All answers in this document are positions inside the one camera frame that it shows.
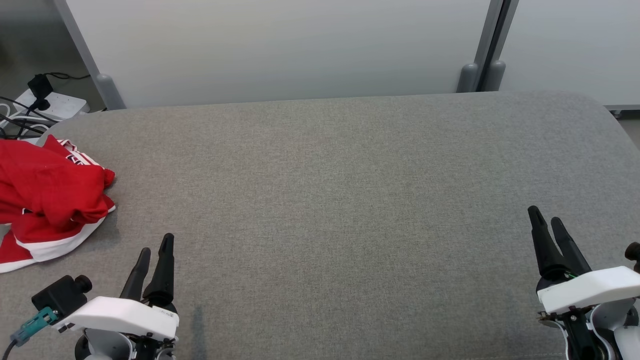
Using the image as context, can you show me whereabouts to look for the single grey partition post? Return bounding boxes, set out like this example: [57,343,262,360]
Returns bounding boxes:
[52,0,127,111]

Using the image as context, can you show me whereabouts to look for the narrow white partition panel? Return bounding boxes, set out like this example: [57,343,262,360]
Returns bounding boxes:
[499,0,640,110]

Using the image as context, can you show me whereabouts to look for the black plug adapter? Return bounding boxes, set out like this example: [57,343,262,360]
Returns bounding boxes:
[27,73,54,112]

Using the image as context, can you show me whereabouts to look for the white power strips with cables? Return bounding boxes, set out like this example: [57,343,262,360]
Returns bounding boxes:
[0,95,59,140]

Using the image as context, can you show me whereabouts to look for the red jersey number 23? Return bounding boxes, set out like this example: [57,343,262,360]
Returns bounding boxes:
[0,134,116,228]

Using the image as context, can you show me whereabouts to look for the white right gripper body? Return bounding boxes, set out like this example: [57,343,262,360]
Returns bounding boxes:
[537,266,640,360]

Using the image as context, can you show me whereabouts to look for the double grey partition post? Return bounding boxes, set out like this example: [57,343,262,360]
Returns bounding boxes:
[456,0,520,94]

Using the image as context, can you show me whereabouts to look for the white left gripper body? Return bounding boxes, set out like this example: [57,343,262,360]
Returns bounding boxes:
[52,296,180,360]

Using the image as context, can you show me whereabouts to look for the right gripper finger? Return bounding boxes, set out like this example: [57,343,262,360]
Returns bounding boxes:
[527,205,568,281]
[550,216,592,276]

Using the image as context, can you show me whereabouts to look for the white power strip with adapter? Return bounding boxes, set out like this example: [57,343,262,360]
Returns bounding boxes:
[14,89,91,122]

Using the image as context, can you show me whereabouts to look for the left camera cable teal plug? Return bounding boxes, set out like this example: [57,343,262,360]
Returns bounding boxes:
[0,306,59,360]

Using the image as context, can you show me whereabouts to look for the wide white partition panel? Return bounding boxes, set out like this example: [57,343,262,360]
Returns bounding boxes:
[65,0,493,109]

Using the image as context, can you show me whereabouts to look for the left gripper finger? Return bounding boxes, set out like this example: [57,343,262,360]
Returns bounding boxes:
[120,247,152,302]
[142,233,178,311]

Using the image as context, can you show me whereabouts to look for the white floor cable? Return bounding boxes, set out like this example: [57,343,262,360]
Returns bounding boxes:
[0,102,52,135]

